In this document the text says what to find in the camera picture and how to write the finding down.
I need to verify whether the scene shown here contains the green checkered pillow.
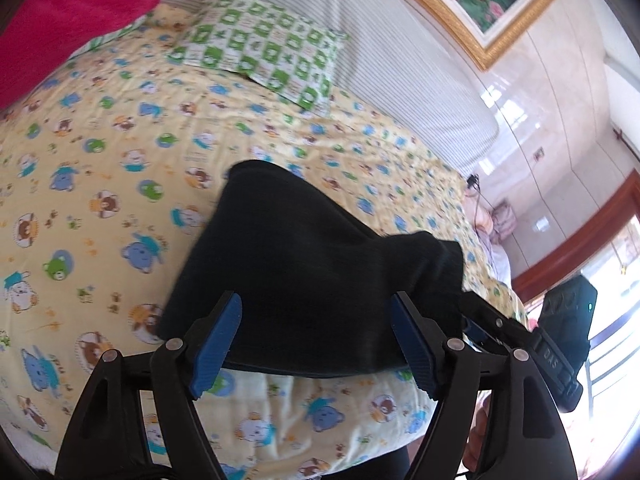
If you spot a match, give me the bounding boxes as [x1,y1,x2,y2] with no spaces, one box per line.
[75,12,151,58]
[167,0,348,116]

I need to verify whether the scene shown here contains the dark window railing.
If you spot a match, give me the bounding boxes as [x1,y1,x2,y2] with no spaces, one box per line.
[585,305,640,411]

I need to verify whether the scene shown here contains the red plush blanket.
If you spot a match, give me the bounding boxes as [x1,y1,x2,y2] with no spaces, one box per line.
[0,0,163,111]

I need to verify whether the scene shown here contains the person's right hand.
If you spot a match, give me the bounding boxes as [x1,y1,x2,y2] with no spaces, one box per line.
[464,389,500,476]

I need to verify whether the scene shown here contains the yellow cartoon print bed sheet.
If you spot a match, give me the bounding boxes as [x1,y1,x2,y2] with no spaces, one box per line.
[0,2,528,480]

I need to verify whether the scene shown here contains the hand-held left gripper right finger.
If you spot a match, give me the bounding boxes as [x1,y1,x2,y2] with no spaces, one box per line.
[390,290,573,480]

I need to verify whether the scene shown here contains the pink cloth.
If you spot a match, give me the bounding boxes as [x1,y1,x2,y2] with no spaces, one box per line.
[470,200,516,286]

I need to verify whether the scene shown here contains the brown wooden door frame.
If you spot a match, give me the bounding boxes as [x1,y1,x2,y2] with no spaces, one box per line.
[512,170,640,306]

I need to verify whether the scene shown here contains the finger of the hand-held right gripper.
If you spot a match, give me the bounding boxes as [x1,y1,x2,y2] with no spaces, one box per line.
[462,322,503,357]
[460,291,532,335]

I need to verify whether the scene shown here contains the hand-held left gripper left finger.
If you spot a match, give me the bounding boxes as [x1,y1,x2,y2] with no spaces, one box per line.
[55,290,244,480]

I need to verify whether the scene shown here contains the white striped headboard cushion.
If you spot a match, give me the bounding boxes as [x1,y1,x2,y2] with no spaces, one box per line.
[145,0,501,181]

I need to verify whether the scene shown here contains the black pants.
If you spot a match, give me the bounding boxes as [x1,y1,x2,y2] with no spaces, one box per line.
[155,159,466,380]

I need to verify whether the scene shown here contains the black charger cable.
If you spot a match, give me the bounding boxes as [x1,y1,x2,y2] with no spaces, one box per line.
[462,174,483,211]

